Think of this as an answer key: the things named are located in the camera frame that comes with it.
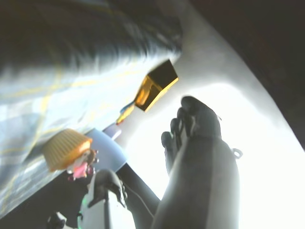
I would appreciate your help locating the berry topped cupcake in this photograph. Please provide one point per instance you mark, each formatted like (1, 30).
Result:
(64, 150)

